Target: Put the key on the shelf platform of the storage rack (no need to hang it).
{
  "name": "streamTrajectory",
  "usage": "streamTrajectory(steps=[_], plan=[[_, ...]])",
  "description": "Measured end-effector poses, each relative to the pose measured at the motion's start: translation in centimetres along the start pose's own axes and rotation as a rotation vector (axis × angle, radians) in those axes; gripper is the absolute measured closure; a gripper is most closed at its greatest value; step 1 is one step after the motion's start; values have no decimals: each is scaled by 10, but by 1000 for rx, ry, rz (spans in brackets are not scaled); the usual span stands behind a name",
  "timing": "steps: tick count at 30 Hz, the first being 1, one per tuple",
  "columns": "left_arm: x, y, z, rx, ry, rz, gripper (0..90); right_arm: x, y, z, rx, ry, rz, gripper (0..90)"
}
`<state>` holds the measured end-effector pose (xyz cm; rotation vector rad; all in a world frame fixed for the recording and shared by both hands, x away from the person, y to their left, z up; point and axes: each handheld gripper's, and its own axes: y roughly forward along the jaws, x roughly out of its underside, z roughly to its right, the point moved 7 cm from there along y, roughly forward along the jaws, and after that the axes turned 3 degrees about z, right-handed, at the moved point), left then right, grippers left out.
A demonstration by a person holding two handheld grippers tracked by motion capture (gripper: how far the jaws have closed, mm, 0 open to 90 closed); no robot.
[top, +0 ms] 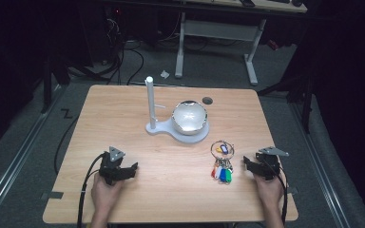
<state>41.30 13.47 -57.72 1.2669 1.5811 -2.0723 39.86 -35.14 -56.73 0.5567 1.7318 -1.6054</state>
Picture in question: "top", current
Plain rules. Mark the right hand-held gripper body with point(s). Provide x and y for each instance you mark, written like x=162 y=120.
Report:
x=267 y=166

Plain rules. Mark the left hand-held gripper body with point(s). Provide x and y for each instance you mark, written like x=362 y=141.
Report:
x=111 y=166

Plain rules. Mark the person's right hand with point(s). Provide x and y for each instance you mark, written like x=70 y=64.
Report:
x=271 y=191

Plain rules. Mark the person's left hand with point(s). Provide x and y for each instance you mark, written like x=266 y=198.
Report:
x=103 y=196

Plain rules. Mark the grey tape strip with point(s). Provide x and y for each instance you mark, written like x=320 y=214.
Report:
x=292 y=190
x=54 y=195

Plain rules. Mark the white stand with pole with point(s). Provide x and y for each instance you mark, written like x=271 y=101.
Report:
x=151 y=104

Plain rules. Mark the black metal stand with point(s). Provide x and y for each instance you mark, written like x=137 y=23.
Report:
x=305 y=104
x=47 y=85

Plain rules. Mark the black round table grommet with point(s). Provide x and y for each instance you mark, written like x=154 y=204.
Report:
x=207 y=100

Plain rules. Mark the silver metal bowl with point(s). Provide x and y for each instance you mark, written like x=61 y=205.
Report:
x=189 y=117

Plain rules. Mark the crumpled white paper scrap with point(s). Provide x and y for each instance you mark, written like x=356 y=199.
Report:
x=164 y=74

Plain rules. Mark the small red object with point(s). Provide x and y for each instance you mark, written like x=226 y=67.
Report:
x=273 y=45

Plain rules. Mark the white-legged desk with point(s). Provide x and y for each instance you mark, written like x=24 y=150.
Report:
x=217 y=31

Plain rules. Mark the black device on desk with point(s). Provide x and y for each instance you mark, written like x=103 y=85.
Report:
x=247 y=3

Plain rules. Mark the metal floor rail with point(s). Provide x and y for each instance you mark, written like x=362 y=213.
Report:
x=321 y=171
x=15 y=158

